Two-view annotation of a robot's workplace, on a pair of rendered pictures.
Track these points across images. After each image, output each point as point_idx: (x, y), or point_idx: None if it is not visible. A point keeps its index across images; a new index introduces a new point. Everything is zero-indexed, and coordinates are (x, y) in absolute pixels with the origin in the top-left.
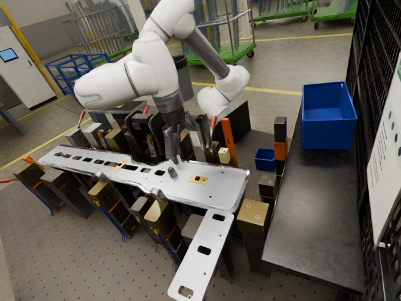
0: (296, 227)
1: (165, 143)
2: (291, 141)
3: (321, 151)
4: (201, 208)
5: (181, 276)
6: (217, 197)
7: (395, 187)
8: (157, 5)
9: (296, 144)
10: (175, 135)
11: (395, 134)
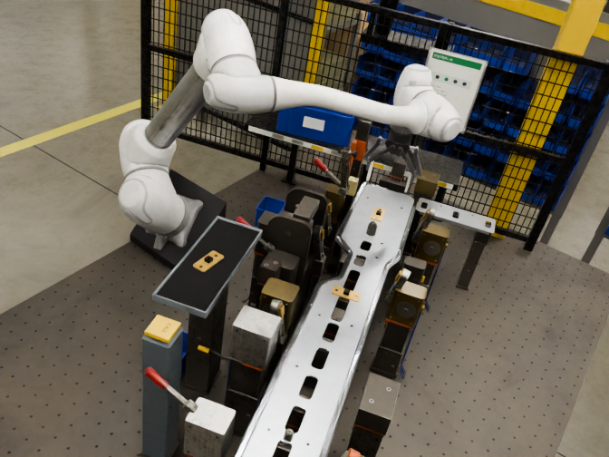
0: (431, 169)
1: (418, 160)
2: (334, 149)
3: (352, 140)
4: None
5: (478, 226)
6: (401, 204)
7: (470, 96)
8: (240, 37)
9: (340, 148)
10: (407, 154)
11: (452, 81)
